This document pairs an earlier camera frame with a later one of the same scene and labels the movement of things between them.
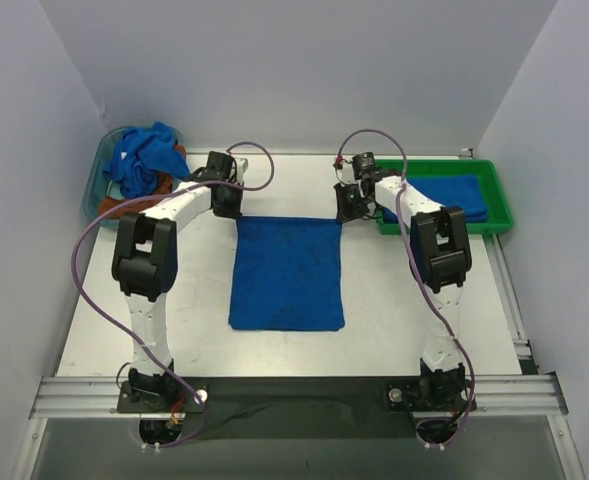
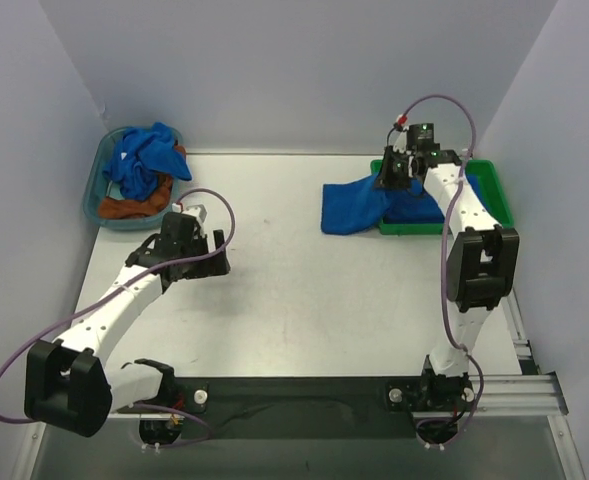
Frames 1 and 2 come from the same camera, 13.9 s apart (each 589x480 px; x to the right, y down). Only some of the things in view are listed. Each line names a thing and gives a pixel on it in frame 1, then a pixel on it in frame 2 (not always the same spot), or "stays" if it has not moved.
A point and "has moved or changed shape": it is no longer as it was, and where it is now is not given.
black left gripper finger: x=236 y=198 → x=218 y=238
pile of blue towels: x=140 y=155 stays
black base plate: x=308 y=408 stays
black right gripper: x=347 y=206 → x=394 y=170
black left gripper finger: x=223 y=209 → x=214 y=264
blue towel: x=286 y=274 has moved or changed shape
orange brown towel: x=163 y=185 stays
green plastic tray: x=499 y=214 stays
